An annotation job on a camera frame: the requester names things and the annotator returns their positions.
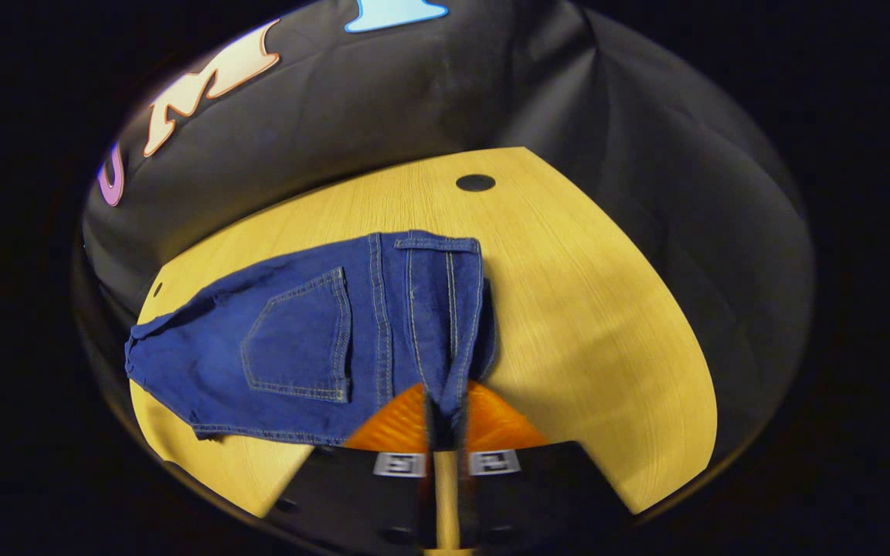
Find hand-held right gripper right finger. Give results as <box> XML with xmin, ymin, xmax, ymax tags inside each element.
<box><xmin>457</xmin><ymin>380</ymin><xmax>639</xmax><ymax>553</ymax></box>

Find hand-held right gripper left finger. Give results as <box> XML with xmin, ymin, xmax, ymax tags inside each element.
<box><xmin>263</xmin><ymin>382</ymin><xmax>434</xmax><ymax>556</ymax></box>

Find blue denim jeans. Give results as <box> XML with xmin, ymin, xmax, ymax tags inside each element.
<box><xmin>124</xmin><ymin>229</ymin><xmax>498</xmax><ymax>453</ymax></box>

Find black backdrop cloth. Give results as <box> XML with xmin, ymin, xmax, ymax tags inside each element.
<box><xmin>78</xmin><ymin>0</ymin><xmax>815</xmax><ymax>464</ymax></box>

